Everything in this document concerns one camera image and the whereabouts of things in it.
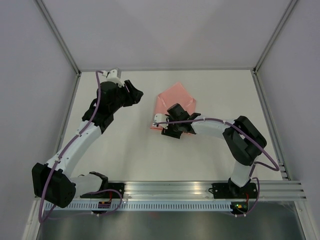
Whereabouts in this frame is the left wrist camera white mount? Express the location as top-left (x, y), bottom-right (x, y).
top-left (102, 67), bottom-right (125, 88)

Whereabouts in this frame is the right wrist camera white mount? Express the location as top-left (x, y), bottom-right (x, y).
top-left (152, 113), bottom-right (169, 129)

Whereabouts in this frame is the aluminium front rail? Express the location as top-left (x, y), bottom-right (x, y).
top-left (34, 180), bottom-right (307, 201)

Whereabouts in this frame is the left aluminium frame post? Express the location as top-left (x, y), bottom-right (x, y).
top-left (33, 0), bottom-right (81, 76)

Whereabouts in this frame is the right aluminium frame post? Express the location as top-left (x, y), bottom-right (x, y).
top-left (252, 0), bottom-right (300, 73)

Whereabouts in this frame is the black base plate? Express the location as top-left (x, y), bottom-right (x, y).
top-left (208, 182), bottom-right (258, 200)
top-left (106, 182), bottom-right (125, 200)

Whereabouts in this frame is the aluminium frame post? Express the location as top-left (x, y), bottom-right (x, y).
top-left (252, 0), bottom-right (300, 73)
top-left (33, 0), bottom-right (81, 76)

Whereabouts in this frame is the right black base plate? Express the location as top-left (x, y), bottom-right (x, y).
top-left (208, 182), bottom-right (258, 200)

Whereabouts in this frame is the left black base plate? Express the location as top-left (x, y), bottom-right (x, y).
top-left (106, 182), bottom-right (125, 200)

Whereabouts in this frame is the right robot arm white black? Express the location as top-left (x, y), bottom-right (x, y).
top-left (153, 103), bottom-right (267, 199)

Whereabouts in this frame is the white slotted cable duct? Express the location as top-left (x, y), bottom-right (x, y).
top-left (54, 200), bottom-right (232, 212)

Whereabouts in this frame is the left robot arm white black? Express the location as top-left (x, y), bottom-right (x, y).
top-left (31, 80), bottom-right (144, 208)

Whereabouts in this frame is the pink cloth napkin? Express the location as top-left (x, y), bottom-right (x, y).
top-left (151, 82), bottom-right (196, 132)

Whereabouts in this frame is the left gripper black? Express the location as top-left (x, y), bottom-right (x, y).
top-left (110, 80), bottom-right (144, 113)

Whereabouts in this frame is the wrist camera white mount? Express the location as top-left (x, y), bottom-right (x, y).
top-left (102, 67), bottom-right (125, 88)
top-left (152, 113), bottom-right (169, 129)

